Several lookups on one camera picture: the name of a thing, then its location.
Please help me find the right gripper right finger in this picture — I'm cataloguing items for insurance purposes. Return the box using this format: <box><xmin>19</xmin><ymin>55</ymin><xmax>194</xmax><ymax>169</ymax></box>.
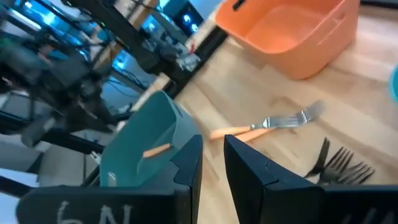
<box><xmin>223</xmin><ymin>134</ymin><xmax>325</xmax><ymax>224</ymax></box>

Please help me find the orange-handled steel fork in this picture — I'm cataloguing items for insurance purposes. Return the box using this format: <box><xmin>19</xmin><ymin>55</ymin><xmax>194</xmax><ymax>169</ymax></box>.
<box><xmin>209</xmin><ymin>99</ymin><xmax>325</xmax><ymax>141</ymax></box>
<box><xmin>142</xmin><ymin>142</ymin><xmax>173</xmax><ymax>159</ymax></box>
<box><xmin>238</xmin><ymin>107</ymin><xmax>318</xmax><ymax>144</ymax></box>

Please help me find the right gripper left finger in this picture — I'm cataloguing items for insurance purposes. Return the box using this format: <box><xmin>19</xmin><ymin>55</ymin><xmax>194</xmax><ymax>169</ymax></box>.
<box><xmin>170</xmin><ymin>134</ymin><xmax>203</xmax><ymax>224</ymax></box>

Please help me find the orange plastic bin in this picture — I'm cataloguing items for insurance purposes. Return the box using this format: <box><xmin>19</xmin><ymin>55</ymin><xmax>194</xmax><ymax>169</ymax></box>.
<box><xmin>214</xmin><ymin>0</ymin><xmax>361</xmax><ymax>81</ymax></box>

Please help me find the dark teal plastic bin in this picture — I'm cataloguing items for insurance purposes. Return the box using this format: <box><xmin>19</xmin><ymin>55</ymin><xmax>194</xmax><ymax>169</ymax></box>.
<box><xmin>99</xmin><ymin>90</ymin><xmax>203</xmax><ymax>187</ymax></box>

